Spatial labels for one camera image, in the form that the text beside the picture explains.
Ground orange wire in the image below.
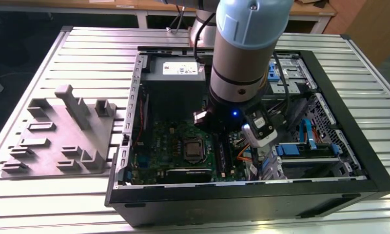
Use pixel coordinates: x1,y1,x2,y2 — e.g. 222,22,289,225
235,145,253,162

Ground black open PC case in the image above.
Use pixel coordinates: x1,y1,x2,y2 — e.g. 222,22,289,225
104,45,390,229

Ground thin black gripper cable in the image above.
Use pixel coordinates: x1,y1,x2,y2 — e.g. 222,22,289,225
193,11,217,72

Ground hard disk in blue carrier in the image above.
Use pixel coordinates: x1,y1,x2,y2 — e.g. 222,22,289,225
274,142,341,160

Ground brown wooden cabinet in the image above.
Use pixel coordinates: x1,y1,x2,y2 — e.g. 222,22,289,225
325,0,390,71

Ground CPU socket with cover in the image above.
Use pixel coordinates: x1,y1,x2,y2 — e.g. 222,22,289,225
181,136,209,164

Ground blue drive carrier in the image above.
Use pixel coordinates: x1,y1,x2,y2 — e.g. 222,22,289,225
266,59,279,83

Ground silver CPU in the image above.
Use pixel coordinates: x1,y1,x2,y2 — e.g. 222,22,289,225
185,142,203,156

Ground black cable bundle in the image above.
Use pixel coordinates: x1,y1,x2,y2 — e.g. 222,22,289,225
262,94,313,117

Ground green motherboard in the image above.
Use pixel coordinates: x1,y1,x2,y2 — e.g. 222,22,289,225
129,118,250,184

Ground metal drive cage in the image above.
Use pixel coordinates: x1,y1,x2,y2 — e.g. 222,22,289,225
266,52,317,109

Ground red power wires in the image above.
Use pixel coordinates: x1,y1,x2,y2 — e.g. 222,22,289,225
313,130,327,145

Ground blue and purple wire bundle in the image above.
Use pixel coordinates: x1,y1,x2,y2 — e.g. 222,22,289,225
246,156,269,181

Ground metal disk bay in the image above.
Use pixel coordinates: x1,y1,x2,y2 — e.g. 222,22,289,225
261,146,366,181

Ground wooden workbench white frame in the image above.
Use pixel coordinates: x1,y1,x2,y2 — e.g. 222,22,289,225
0,0,338,34

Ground red wire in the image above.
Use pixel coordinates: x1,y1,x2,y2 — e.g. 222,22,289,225
134,94,147,147

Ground dangling cable with plug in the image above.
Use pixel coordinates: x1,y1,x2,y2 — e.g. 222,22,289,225
166,0,186,33

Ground grey parts rack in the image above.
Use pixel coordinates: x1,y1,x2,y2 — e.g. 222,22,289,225
1,84,118,177

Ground black graphics card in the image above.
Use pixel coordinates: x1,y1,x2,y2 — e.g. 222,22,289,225
165,167,213,184

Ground RAM stick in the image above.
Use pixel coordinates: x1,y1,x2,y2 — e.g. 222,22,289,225
215,133,227,173

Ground grey power supply unit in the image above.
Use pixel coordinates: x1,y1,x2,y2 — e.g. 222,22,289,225
139,57,211,120

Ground blue SATA wire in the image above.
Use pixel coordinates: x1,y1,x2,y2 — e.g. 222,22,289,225
298,118,318,150

